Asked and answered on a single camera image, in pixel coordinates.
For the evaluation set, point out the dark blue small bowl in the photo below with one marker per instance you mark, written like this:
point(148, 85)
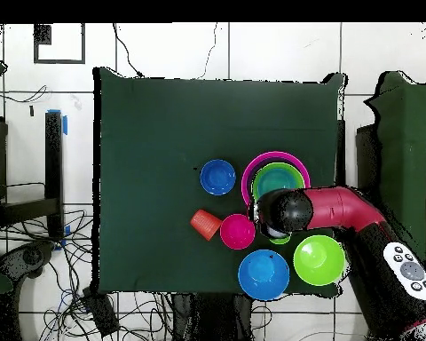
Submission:
point(217, 177)

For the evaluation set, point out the pink large bowl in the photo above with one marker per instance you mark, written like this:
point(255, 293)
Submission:
point(244, 181)

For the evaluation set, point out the orange cup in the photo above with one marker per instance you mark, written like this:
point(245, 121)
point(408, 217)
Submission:
point(205, 224)

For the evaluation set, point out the purple shallow bowl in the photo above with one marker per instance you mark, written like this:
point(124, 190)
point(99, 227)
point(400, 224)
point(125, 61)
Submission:
point(250, 177)

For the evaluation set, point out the lime green large bowl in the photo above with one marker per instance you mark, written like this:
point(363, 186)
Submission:
point(319, 260)
point(256, 184)

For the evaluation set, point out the red small bowl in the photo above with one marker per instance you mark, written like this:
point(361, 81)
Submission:
point(237, 231)

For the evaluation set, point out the turquoise bowl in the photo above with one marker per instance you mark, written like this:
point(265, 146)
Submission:
point(277, 181)

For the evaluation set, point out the lime green small cup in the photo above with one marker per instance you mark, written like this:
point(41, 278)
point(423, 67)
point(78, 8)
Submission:
point(280, 241)

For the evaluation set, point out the blue large bowl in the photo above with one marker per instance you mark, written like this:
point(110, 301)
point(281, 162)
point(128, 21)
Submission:
point(263, 275)

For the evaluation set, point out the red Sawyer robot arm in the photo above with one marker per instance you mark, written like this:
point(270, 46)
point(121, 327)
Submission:
point(340, 209)

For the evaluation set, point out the dark green table cloth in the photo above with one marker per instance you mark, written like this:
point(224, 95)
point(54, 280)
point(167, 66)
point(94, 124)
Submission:
point(163, 124)

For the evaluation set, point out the blue tape strip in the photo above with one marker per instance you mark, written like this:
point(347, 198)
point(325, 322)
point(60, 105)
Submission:
point(65, 124)

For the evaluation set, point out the black floor box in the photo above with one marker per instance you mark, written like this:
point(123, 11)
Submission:
point(101, 312)

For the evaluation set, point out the black stand base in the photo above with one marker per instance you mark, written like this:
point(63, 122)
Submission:
point(32, 255)

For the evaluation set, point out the black post stand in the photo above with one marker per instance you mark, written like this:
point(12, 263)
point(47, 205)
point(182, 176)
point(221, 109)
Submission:
point(54, 170)

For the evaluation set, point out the black square floor frame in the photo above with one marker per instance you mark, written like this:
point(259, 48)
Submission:
point(42, 33)

